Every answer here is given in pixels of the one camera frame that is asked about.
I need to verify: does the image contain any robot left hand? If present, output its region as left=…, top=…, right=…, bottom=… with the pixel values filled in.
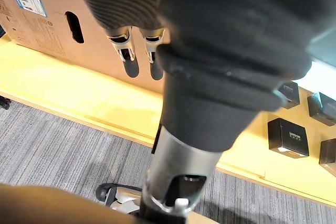
left=67, top=0, right=336, bottom=224

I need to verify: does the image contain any yellow wooden shelf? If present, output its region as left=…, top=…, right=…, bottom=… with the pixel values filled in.
left=0, top=35, right=336, bottom=206

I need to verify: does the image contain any small black printed box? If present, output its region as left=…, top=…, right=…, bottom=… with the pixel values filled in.
left=267, top=118, right=310, bottom=158
left=319, top=138, right=336, bottom=175
left=307, top=92, right=336, bottom=127
left=277, top=81, right=301, bottom=110

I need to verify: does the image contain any large printed cardboard box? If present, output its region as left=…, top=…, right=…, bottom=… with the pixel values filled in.
left=0, top=0, right=173, bottom=95

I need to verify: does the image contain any robot dark foot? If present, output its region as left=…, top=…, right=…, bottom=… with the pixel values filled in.
left=96, top=182, right=144, bottom=215

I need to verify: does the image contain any blue white shipping label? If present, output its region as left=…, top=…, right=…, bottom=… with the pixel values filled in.
left=10, top=0, right=48, bottom=16

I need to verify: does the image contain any small black plastic part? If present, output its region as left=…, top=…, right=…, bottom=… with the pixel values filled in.
left=0, top=95, right=11, bottom=111

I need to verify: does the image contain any plain brown cardboard carton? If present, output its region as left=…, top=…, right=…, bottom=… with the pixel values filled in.
left=0, top=184, right=220, bottom=224

